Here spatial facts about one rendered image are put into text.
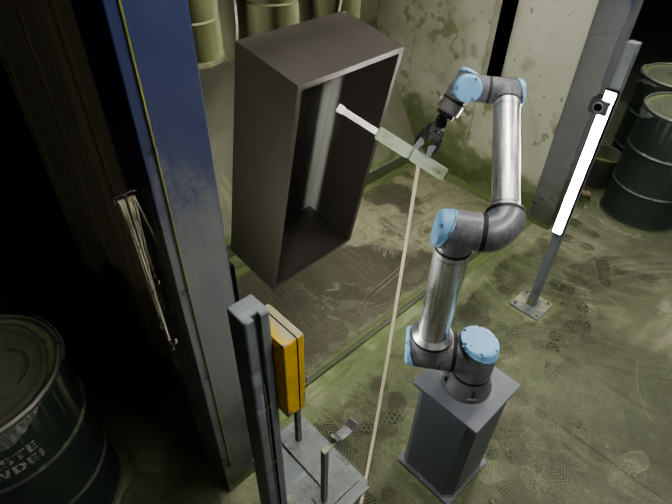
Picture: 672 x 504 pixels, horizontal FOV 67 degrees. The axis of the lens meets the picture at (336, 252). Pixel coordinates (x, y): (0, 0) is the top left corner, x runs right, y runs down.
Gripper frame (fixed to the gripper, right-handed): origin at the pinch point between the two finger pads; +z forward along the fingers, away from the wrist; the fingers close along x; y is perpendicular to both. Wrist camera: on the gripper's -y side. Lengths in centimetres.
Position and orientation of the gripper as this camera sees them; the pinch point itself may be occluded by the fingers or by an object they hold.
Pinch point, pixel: (417, 158)
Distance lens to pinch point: 202.2
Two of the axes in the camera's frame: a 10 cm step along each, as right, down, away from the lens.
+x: -8.5, -5.2, -0.3
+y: 1.9, -3.6, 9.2
